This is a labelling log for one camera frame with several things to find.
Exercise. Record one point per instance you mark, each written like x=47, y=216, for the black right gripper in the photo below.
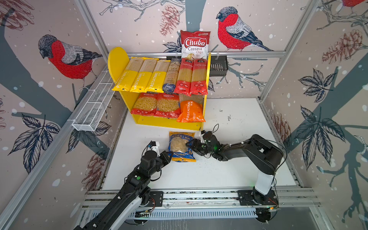
x=196, y=149

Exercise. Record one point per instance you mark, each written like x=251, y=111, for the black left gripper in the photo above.
x=166, y=159

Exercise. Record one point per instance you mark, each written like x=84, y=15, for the blue orange pasta bag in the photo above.
x=178, y=146

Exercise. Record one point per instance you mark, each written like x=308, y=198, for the orange macaroni bag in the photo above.
x=191, y=108

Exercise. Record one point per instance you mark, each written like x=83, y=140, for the red short pasta bag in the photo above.
x=168, y=106

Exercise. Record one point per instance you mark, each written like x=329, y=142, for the red macaroni bag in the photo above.
x=145, y=105

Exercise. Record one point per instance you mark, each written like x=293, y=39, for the red spaghetti bag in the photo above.
x=183, y=83
x=199, y=78

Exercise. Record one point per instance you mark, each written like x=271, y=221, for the blue spaghetti bag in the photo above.
x=171, y=76

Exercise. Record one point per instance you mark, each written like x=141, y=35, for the yellow Pastatime spaghetti bag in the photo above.
x=144, y=75
x=158, y=76
x=130, y=73

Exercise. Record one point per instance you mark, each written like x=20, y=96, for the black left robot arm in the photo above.
x=133, y=192

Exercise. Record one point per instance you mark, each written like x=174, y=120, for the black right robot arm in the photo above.
x=262, y=153

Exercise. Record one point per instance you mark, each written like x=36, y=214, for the Chuba cassava chips bag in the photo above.
x=195, y=45

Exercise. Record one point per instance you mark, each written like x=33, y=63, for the black wall basket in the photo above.
x=218, y=66

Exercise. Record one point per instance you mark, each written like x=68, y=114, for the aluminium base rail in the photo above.
x=226, y=203

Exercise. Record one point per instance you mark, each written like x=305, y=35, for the white wire basket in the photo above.
x=97, y=101

